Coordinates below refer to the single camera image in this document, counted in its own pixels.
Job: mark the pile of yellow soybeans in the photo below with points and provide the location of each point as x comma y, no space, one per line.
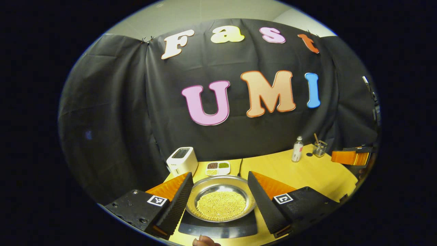
222,205

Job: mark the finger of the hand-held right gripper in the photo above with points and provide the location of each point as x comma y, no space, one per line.
358,149
344,158

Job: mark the dark metal stand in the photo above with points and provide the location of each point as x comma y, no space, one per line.
375,109

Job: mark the small clear labelled bottle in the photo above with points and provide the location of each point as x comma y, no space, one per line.
297,152

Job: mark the white toaster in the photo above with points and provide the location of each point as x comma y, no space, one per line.
182,164

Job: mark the stainless steel pot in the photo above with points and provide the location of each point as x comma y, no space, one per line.
211,184

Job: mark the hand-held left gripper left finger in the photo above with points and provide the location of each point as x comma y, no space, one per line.
179,205

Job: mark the white divided bean dish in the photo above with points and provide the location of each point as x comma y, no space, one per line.
218,168

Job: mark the glass jar with stick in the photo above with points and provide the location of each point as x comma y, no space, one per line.
320,150

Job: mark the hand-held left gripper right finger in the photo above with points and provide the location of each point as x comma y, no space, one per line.
264,208

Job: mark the black induction cooktop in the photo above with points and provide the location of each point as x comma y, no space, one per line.
218,229

